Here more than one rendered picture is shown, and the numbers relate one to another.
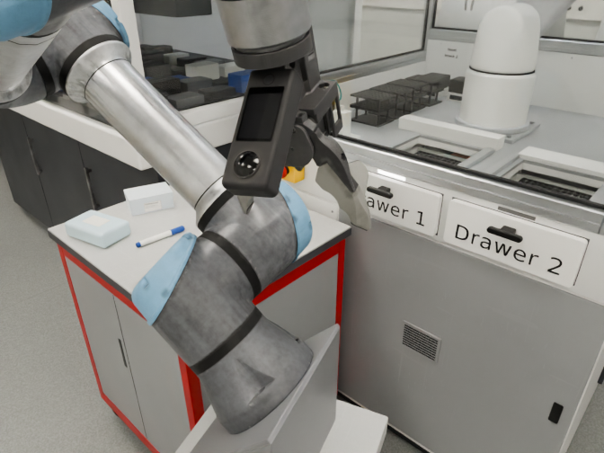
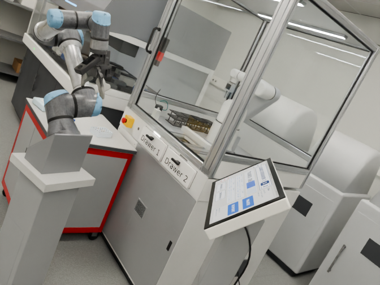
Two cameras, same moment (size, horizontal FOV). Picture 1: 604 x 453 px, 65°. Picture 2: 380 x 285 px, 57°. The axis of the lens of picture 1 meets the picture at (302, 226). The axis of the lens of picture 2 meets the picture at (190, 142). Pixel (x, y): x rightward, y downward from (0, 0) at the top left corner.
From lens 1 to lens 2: 1.19 m
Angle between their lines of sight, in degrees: 15
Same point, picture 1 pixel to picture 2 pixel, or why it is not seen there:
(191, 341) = (51, 112)
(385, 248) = (144, 164)
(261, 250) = (82, 103)
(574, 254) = (191, 175)
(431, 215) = (161, 151)
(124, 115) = (69, 59)
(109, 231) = not seen: hidden behind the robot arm
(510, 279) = (175, 184)
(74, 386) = not seen: outside the picture
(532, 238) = (183, 167)
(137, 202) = not seen: hidden behind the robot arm
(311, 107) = (100, 65)
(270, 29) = (95, 46)
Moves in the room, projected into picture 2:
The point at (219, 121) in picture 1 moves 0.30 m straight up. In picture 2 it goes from (116, 98) to (130, 64)
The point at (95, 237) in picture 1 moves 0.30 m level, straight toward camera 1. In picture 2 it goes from (41, 106) to (34, 120)
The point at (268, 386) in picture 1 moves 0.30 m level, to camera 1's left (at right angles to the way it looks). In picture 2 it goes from (63, 130) to (5, 102)
